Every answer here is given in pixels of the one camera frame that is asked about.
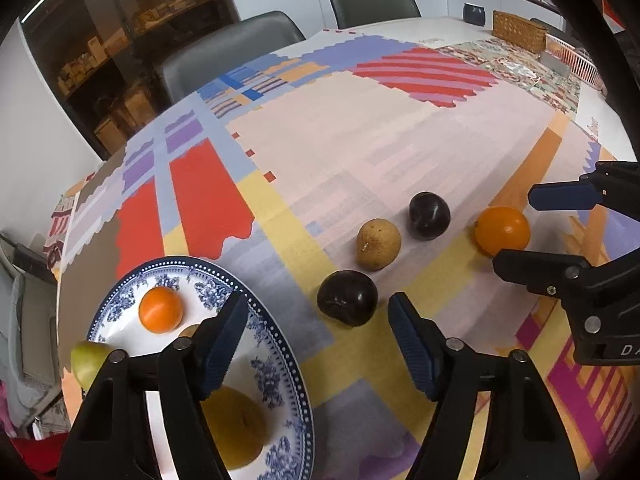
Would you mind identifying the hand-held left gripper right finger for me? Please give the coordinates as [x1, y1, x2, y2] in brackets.
[387, 292, 583, 480]

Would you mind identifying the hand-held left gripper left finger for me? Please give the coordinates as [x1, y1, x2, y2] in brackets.
[57, 290, 251, 480]

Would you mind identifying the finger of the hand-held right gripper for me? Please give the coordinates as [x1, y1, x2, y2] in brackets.
[492, 248, 596, 302]
[529, 160, 640, 216]

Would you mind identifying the blue and white porcelain plate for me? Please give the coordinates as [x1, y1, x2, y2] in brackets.
[86, 256, 316, 480]

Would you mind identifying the dark purple plum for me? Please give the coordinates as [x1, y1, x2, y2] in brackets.
[408, 191, 451, 241]
[316, 270, 379, 328]

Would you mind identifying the yellow pear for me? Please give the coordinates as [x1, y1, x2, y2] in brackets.
[200, 385, 271, 468]

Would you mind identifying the green apple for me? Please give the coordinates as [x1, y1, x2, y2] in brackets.
[70, 341, 113, 393]

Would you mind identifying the small brown round fruit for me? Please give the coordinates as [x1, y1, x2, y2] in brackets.
[356, 218, 402, 272]

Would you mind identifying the small grey box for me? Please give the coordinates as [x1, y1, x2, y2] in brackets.
[540, 50, 571, 76]

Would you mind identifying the pink plastic basket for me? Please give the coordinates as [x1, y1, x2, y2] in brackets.
[545, 35, 598, 88]

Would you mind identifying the wicker basket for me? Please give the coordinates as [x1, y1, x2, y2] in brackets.
[492, 10, 548, 54]

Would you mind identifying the folded red striped cloth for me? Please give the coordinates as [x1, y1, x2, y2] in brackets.
[42, 195, 76, 271]

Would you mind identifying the colourful patchwork tablecloth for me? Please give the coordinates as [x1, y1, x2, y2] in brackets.
[57, 30, 640, 480]

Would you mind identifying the dark glass display cabinet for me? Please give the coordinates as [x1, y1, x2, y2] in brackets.
[20, 0, 241, 161]

